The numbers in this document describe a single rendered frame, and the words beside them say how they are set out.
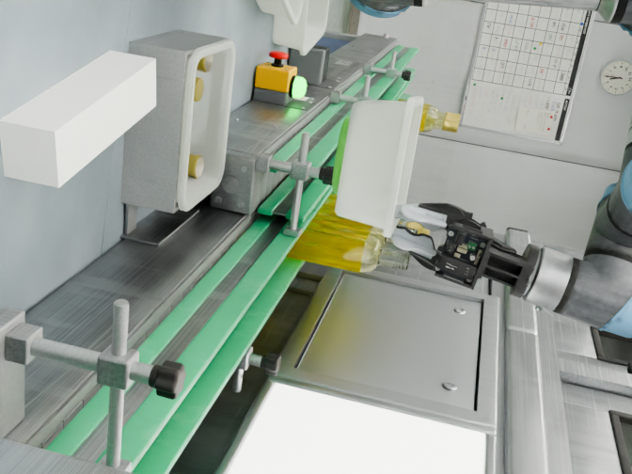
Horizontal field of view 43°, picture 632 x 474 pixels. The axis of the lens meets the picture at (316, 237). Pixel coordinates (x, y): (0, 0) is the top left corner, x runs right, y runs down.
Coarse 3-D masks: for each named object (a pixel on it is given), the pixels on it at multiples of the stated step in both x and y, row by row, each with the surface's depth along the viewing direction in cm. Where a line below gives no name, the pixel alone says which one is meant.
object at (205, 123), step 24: (216, 48) 109; (192, 72) 102; (216, 72) 118; (192, 96) 104; (216, 96) 120; (192, 120) 121; (216, 120) 121; (192, 144) 123; (216, 144) 122; (216, 168) 124; (192, 192) 116
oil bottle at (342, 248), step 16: (320, 224) 139; (304, 240) 136; (320, 240) 135; (336, 240) 135; (352, 240) 135; (368, 240) 136; (288, 256) 138; (304, 256) 137; (320, 256) 136; (336, 256) 136; (352, 256) 135; (368, 256) 134
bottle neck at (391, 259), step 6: (384, 252) 136; (390, 252) 136; (396, 252) 136; (402, 252) 136; (384, 258) 135; (390, 258) 135; (396, 258) 135; (402, 258) 135; (408, 258) 135; (384, 264) 136; (390, 264) 136; (396, 264) 135; (402, 264) 135; (408, 264) 137
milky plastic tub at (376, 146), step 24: (360, 120) 97; (384, 120) 97; (408, 120) 95; (360, 144) 98; (384, 144) 97; (408, 144) 116; (336, 168) 101; (360, 168) 98; (384, 168) 98; (408, 168) 117; (336, 192) 103; (360, 192) 99; (384, 192) 98; (360, 216) 100; (384, 216) 98
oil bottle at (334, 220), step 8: (320, 216) 142; (328, 216) 143; (336, 216) 144; (328, 224) 140; (336, 224) 140; (344, 224) 141; (352, 224) 141; (360, 224) 142; (368, 232) 139; (376, 232) 140; (384, 240) 141
